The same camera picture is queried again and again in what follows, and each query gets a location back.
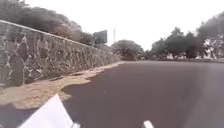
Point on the dark signboard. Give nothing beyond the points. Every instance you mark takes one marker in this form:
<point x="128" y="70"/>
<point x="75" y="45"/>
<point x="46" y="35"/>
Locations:
<point x="100" y="36"/>

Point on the rough stone wall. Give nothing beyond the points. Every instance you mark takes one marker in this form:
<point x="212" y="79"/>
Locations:
<point x="50" y="56"/>

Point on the row of trees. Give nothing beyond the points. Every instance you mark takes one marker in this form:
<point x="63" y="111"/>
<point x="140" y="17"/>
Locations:
<point x="176" y="43"/>

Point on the trees behind stone wall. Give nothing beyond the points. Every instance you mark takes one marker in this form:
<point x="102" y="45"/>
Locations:
<point x="40" y="18"/>

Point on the thin pole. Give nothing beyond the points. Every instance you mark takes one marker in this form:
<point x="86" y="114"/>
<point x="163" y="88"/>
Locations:
<point x="114" y="35"/>

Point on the low kerb wall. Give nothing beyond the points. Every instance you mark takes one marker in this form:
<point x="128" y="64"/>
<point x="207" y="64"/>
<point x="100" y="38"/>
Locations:
<point x="200" y="60"/>

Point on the robot's own part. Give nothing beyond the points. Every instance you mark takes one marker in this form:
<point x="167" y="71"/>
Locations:
<point x="75" y="126"/>
<point x="147" y="124"/>

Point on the broad round tree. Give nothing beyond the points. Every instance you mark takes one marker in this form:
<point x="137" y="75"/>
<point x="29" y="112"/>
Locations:
<point x="126" y="48"/>

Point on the grey asphalt road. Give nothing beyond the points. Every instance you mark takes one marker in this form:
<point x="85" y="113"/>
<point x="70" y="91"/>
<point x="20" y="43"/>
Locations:
<point x="140" y="90"/>

